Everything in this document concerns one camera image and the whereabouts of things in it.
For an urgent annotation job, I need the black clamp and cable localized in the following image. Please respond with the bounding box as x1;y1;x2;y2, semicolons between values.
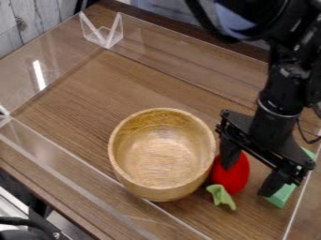
0;207;72;240

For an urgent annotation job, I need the green foam block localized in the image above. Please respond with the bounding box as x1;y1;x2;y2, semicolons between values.
262;146;317;209

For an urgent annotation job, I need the wooden bowl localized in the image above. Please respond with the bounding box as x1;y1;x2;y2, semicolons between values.
108;108;215;202

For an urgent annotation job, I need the clear acrylic enclosure wall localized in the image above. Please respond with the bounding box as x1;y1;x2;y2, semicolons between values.
0;18;321;240

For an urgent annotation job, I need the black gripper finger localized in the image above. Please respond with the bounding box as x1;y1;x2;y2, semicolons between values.
258;168;298;197
219;134;240;170

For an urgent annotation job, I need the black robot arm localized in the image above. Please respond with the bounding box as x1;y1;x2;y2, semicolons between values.
184;0;321;197

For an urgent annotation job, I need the clear acrylic corner bracket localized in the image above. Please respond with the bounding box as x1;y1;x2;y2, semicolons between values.
78;12;124;49

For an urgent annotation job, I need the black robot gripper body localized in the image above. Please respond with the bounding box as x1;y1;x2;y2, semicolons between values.
215;103;315;185

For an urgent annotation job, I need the red plush fruit green leaf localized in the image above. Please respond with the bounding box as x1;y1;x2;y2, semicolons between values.
206;153;250;211

